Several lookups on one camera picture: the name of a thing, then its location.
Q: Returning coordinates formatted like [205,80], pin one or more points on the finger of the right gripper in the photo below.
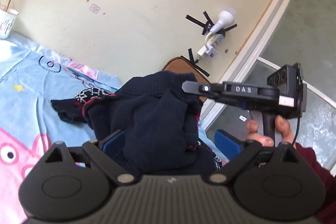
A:
[202,90]

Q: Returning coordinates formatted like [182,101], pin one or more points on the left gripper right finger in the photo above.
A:
[239,153]

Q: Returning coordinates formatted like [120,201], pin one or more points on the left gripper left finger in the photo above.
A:
[101,155]

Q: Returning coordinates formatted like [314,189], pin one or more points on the navy reindeer knit sweater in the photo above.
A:
[158,119]

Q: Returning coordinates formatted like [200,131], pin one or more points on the dark red sleeve forearm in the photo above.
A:
[327,212]

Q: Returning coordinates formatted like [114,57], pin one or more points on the person's right hand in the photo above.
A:
[281,125]

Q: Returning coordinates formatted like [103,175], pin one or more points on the white plug adapter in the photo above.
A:
[207,52]

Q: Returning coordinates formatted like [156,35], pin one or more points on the brown seat cushion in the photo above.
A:
[180,65]

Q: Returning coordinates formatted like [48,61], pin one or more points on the white power strip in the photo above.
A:
[213,40]

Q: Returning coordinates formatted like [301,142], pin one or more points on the white LED bulb lamp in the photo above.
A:
[225,22]

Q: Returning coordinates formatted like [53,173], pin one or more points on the blue Peppa Pig bedsheet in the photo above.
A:
[31,78]

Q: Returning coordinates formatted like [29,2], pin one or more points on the white enamel mug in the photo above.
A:
[7,19]

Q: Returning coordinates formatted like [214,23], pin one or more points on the white door frame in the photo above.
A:
[251,50]

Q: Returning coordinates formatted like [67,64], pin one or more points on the pink wall sticker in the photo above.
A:
[94,8]

